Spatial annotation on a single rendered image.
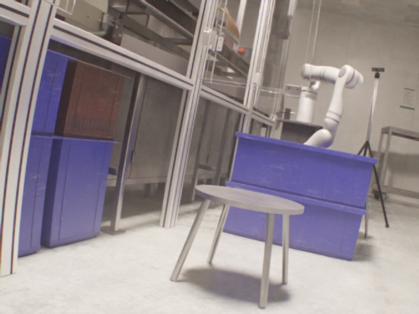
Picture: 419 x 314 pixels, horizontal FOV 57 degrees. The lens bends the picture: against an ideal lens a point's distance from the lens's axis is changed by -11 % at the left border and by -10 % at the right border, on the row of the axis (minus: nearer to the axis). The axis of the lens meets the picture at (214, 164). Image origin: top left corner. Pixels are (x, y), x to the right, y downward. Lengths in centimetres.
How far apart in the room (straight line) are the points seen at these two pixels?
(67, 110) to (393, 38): 610
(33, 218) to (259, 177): 100
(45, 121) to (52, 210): 26
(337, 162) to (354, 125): 485
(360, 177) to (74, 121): 110
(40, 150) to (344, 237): 120
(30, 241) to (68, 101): 39
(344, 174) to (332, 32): 528
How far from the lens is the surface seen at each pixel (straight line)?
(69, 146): 120
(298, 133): 225
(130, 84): 189
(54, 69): 110
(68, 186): 123
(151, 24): 234
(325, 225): 176
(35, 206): 113
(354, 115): 660
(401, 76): 673
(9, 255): 100
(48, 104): 110
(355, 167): 173
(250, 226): 181
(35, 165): 110
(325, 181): 174
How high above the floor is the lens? 39
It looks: 3 degrees down
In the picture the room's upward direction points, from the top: 10 degrees clockwise
